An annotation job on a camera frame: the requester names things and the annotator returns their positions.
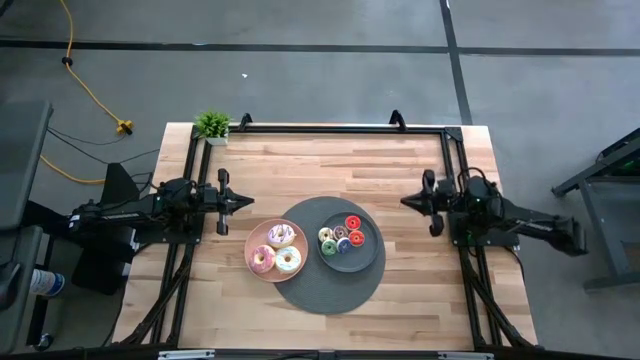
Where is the dark grey plate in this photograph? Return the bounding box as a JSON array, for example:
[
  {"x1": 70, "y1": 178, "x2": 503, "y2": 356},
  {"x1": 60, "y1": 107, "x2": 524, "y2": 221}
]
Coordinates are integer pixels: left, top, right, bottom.
[{"x1": 316, "y1": 211, "x2": 382, "y2": 274}]

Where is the silver metal bracket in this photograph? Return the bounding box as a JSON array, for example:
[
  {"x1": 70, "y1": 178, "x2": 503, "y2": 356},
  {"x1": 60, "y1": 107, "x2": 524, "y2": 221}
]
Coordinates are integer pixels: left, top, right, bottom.
[
  {"x1": 438, "y1": 351, "x2": 496, "y2": 360},
  {"x1": 158, "y1": 349, "x2": 217, "y2": 360}
]

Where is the grey office desk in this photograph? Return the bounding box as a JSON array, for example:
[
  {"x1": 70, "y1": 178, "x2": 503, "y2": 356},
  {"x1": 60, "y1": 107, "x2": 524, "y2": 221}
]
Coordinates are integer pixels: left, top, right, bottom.
[
  {"x1": 0, "y1": 101, "x2": 55, "y2": 232},
  {"x1": 0, "y1": 224, "x2": 45, "y2": 354}
]

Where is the round grey woven placemat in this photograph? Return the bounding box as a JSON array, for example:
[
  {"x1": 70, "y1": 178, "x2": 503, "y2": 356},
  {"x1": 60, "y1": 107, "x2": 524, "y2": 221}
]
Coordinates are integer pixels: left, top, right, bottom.
[{"x1": 273, "y1": 195, "x2": 387, "y2": 316}]

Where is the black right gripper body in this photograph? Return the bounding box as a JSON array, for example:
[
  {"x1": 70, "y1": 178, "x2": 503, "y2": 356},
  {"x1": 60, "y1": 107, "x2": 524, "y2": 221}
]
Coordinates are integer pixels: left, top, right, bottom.
[{"x1": 422, "y1": 169, "x2": 459, "y2": 238}]

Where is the thin black cable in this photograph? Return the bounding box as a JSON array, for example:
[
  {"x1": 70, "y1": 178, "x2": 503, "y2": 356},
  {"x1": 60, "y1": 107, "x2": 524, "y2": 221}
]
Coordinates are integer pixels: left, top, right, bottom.
[{"x1": 47, "y1": 127, "x2": 161, "y2": 166}]

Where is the yellow extension cable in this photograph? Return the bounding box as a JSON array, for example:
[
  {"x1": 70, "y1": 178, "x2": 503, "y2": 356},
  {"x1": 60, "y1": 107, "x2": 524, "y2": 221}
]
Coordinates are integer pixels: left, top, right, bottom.
[
  {"x1": 58, "y1": 0, "x2": 135, "y2": 136},
  {"x1": 39, "y1": 154, "x2": 107, "y2": 185}
]

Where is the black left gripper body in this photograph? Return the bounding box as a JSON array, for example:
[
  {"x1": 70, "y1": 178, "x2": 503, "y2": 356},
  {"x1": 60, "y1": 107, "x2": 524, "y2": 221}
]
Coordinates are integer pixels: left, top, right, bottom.
[{"x1": 202, "y1": 168, "x2": 239, "y2": 237}]

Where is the large purple frosted donut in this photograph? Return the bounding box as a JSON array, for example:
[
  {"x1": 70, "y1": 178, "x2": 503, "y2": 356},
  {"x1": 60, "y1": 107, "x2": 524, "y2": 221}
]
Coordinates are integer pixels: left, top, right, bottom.
[{"x1": 266, "y1": 223, "x2": 297, "y2": 250}]

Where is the black metal table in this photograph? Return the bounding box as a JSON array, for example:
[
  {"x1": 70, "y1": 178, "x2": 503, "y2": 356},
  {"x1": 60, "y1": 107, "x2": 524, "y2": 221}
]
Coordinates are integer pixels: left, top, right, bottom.
[{"x1": 551, "y1": 127, "x2": 640, "y2": 292}]

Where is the large white frosted donut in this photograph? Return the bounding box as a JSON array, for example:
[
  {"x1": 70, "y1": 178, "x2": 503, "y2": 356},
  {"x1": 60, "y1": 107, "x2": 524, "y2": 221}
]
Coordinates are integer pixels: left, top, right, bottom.
[{"x1": 274, "y1": 245, "x2": 303, "y2": 275}]

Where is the pink plate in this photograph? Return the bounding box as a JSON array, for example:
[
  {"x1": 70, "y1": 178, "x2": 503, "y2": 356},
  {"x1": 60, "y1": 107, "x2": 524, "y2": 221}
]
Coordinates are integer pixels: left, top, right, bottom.
[{"x1": 243, "y1": 218, "x2": 310, "y2": 284}]

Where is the white and blue bottle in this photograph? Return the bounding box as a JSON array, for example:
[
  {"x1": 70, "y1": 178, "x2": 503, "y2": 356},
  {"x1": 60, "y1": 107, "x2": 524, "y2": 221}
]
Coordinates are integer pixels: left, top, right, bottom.
[{"x1": 29, "y1": 268, "x2": 66, "y2": 299}]

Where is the green plant in white pot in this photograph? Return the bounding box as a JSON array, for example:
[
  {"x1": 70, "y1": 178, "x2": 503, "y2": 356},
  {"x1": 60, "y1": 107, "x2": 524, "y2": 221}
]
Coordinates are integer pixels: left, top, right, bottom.
[{"x1": 193, "y1": 110, "x2": 232, "y2": 147}]

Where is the large pink frosted donut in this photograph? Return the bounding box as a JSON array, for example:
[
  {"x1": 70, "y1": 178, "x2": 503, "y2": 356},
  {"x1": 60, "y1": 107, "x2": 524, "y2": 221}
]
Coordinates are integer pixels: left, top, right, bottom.
[{"x1": 248, "y1": 244, "x2": 277, "y2": 275}]

